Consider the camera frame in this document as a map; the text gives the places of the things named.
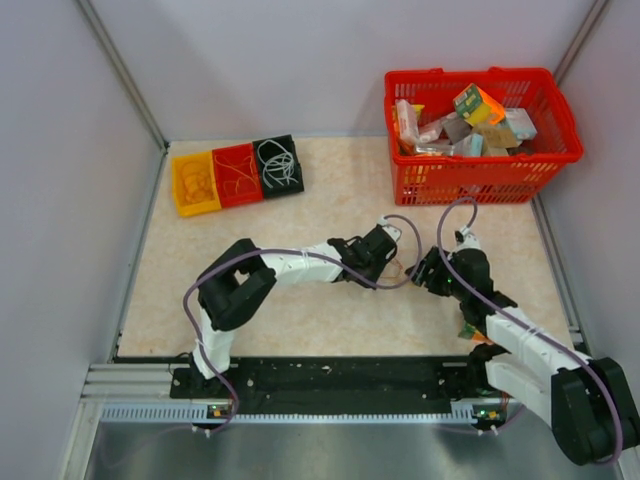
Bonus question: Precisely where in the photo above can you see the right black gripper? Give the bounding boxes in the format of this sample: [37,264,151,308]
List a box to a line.
[406,246,469,301]

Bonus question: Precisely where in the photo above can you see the white cable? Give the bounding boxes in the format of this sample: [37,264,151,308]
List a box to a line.
[257,139,296,189]
[264,149,301,190]

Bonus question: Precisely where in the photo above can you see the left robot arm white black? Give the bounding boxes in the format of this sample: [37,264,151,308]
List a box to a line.
[191,219,401,397]

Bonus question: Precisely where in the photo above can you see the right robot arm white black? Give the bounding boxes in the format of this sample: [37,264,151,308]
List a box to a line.
[406,247,639,465]

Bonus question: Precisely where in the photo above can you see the green orange carton on table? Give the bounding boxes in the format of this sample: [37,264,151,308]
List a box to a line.
[458,324,492,344]

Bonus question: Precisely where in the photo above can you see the black plastic bin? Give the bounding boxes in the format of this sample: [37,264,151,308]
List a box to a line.
[252,134,305,200]

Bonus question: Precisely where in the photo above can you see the red shopping basket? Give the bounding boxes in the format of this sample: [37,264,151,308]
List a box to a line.
[384,67,584,205]

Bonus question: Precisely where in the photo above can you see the pink white packet in basket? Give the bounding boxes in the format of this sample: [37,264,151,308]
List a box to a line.
[395,99,419,145]

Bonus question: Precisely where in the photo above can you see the brown cardboard box in basket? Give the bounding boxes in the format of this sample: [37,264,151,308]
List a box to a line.
[472,124,521,157]

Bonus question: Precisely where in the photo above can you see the red plastic bin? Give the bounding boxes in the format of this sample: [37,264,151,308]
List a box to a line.
[212,143,264,209]

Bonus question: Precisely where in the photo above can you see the light blue box in basket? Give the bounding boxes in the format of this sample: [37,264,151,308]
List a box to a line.
[504,108,538,141]

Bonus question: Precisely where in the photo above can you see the green yellow carton in basket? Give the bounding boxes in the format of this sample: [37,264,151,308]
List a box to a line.
[453,83,505,127]

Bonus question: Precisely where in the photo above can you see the yellow plastic bin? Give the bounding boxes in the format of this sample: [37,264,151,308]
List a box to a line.
[171,150,222,217]

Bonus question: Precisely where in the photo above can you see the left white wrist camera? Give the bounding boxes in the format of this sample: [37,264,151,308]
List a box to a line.
[377,216,402,243]

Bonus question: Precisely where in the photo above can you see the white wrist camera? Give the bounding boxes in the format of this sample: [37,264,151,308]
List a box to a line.
[455,226,482,251]
[377,216,402,243]

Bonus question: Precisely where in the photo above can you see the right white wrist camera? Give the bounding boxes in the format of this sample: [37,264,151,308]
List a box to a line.
[455,226,482,251]

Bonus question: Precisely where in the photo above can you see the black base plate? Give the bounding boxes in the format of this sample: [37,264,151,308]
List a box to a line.
[169,355,506,416]

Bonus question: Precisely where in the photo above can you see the grey slotted cable duct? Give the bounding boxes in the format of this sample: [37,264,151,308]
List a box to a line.
[99,403,506,426]

